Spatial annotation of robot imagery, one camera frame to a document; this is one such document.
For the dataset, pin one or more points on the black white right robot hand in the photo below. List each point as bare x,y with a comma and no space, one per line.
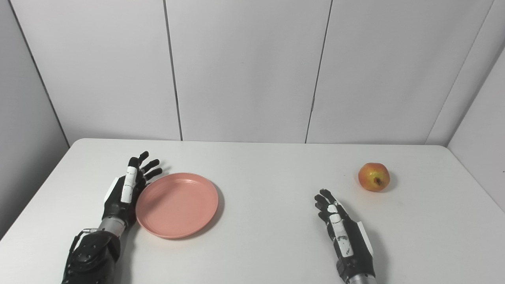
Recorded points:
357,252

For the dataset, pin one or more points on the red yellow apple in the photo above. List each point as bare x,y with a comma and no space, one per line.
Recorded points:
371,175

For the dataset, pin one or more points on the pink round plate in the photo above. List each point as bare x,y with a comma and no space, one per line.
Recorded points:
177,205

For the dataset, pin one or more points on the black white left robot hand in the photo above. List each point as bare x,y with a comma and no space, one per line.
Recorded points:
114,203

